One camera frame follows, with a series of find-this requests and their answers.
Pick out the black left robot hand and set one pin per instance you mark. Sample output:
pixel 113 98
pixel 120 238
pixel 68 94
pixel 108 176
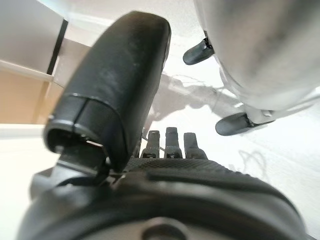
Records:
pixel 117 75

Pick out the dark grey right robot foot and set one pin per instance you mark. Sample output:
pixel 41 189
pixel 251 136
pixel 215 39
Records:
pixel 196 53

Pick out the dark grey robot foot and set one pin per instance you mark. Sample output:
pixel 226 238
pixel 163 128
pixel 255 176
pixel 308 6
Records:
pixel 232 125
pixel 196 53

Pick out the white counter cabinet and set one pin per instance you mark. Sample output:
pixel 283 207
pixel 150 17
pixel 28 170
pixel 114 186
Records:
pixel 25 32

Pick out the dark grey left robot foot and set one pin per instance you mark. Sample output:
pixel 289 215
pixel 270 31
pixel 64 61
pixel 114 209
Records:
pixel 232 125

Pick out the silver left robot leg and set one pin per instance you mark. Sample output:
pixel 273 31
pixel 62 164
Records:
pixel 262 50

